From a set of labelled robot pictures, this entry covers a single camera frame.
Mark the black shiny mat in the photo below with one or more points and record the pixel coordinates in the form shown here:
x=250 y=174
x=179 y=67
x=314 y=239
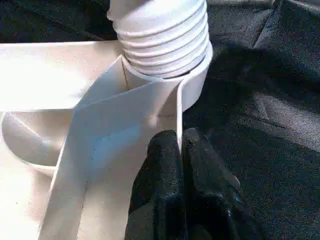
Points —
x=262 y=100

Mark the white plastic table leg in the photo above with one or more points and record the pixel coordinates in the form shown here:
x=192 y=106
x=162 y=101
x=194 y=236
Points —
x=162 y=37

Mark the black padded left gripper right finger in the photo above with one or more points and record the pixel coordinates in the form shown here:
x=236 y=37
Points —
x=210 y=195

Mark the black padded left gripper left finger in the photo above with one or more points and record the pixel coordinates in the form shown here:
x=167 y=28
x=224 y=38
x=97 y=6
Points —
x=160 y=187

